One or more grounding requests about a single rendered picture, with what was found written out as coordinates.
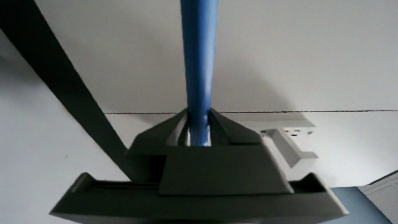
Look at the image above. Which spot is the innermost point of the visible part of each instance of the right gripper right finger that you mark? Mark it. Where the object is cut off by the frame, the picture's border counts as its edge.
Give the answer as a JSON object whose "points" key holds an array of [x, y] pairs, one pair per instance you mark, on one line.
{"points": [[224, 131]]}

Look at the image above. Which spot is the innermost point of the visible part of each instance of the blue metal bar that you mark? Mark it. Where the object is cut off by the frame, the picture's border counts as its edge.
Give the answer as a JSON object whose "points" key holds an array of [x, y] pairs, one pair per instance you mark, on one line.
{"points": [[199, 18]]}

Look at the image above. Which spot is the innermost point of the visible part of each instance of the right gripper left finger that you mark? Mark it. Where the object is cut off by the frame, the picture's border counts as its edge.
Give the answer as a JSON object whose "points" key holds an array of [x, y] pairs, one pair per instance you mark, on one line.
{"points": [[173, 131]]}

